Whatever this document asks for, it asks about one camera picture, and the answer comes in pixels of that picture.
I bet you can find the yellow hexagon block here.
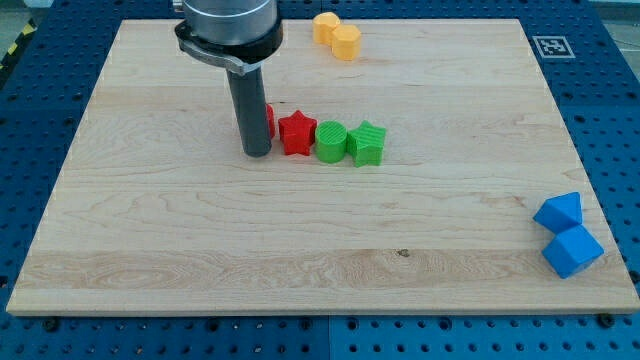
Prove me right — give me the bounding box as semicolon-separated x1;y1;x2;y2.
331;24;361;61

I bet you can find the yellow pentagon block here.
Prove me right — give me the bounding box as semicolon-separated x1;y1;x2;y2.
312;12;341;46

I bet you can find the blue cube block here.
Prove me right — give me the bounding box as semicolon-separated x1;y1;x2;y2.
542;225;604;279

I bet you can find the red star block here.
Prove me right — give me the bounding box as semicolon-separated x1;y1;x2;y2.
278;110;317;156

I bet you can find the red circle block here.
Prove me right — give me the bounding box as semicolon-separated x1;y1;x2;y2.
266;104;276;139

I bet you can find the blue triangle block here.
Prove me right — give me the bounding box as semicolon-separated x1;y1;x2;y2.
533;192;583;234

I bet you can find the green star block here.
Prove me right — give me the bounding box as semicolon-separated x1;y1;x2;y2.
346;121;386;167

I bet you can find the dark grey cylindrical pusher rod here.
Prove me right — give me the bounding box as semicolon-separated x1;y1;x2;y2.
227;64;272;158

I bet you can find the wooden board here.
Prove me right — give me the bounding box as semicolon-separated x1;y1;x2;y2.
7;19;639;317

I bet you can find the green circle block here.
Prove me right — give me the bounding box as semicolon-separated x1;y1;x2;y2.
315;121;347;163

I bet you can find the white fiducial marker tag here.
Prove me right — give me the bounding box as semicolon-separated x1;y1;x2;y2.
533;35;575;59

